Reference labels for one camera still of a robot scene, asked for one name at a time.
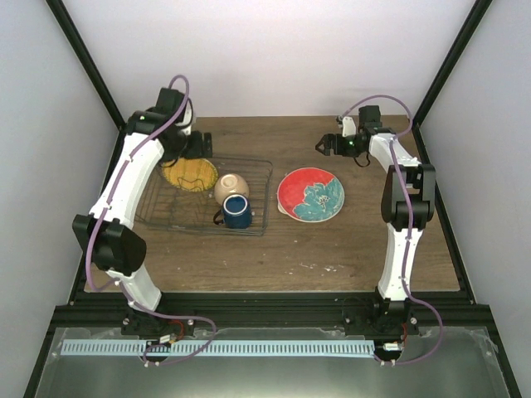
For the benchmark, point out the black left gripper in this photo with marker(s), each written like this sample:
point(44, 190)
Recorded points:
point(195, 150)

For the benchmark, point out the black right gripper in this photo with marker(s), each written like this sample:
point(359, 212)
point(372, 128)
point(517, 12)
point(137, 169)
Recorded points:
point(327, 139)

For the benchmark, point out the yellow woven pattern plate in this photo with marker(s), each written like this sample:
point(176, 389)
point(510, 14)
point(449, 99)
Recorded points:
point(190, 175)

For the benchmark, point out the beige ceramic bowl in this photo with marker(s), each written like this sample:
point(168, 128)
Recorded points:
point(230, 184)

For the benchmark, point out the red and teal plate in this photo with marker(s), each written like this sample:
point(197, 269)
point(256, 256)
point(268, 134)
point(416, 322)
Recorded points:
point(310, 195)

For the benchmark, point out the dark blue ceramic mug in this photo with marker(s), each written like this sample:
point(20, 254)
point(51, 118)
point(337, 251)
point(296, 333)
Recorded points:
point(235, 213)

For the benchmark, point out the black wire dish rack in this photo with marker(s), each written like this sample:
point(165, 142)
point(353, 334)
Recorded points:
point(165, 207)

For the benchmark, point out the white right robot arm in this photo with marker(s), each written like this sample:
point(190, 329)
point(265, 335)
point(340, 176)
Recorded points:
point(408, 198)

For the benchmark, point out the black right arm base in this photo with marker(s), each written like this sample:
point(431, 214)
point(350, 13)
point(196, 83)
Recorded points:
point(375, 316)

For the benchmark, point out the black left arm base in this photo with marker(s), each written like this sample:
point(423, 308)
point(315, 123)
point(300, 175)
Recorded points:
point(144, 325)

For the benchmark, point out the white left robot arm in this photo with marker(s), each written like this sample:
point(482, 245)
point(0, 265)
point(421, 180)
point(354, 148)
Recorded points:
point(160, 135)

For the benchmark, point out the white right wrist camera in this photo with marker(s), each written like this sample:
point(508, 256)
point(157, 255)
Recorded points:
point(347, 125)

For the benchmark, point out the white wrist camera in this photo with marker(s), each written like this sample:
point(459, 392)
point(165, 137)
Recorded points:
point(347, 125)
point(185, 126)

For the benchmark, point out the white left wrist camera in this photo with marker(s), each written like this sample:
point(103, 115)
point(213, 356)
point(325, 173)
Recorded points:
point(185, 126)

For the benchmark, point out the black aluminium frame rail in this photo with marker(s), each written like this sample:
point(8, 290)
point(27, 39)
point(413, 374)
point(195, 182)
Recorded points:
point(246, 310)

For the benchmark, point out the light blue slotted cable duct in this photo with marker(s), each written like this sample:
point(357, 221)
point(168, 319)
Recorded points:
point(221, 348)

